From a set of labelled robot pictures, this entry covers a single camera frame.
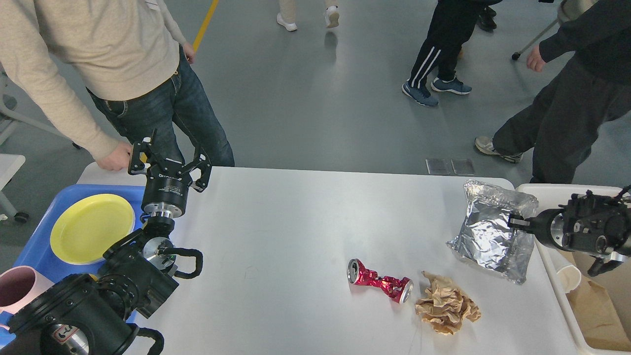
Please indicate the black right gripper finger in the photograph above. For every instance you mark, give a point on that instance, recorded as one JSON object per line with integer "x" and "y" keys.
{"x": 522, "y": 223}

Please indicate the pink ribbed mug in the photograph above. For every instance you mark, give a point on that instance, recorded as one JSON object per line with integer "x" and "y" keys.
{"x": 19, "y": 286}

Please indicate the person in beige sweater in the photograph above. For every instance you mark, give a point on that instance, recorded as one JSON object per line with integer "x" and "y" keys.
{"x": 107, "y": 73}

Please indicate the white side table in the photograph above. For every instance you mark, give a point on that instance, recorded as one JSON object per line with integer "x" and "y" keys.
{"x": 9, "y": 166}

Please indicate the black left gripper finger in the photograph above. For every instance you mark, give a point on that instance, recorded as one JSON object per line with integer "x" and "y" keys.
{"x": 144, "y": 160}
{"x": 200, "y": 163}

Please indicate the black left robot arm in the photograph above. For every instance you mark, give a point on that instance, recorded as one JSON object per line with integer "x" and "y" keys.
{"x": 88, "y": 315}

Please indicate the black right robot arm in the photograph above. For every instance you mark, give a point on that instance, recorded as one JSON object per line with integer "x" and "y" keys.
{"x": 597, "y": 225}

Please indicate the white office chair right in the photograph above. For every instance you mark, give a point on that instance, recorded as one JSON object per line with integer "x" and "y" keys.
{"x": 568, "y": 10}

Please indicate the person in dark grey clothes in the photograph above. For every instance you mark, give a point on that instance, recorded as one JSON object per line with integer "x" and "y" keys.
{"x": 593, "y": 88}

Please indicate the brown paper ball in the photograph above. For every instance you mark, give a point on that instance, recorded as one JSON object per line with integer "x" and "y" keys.
{"x": 445, "y": 306}

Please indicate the crushed red soda can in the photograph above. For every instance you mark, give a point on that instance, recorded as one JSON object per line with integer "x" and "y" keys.
{"x": 398, "y": 290}

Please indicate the silver foil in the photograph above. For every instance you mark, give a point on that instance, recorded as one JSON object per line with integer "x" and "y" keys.
{"x": 486, "y": 239}

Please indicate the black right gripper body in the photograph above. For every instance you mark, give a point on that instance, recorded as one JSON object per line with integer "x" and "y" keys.
{"x": 548, "y": 226}

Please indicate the brown paper in bin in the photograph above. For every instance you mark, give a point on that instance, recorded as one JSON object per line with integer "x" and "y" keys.
{"x": 597, "y": 318}

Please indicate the white paper cup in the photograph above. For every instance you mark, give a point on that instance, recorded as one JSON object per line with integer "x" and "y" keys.
{"x": 569, "y": 275}

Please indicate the yellow plastic plate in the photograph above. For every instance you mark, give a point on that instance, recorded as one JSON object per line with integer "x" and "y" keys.
{"x": 85, "y": 230}

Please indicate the person in striped track pants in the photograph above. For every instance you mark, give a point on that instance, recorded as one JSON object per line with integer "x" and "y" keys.
{"x": 452, "y": 25}

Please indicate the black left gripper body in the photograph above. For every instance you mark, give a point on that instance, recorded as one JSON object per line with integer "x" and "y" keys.
{"x": 165, "y": 195}

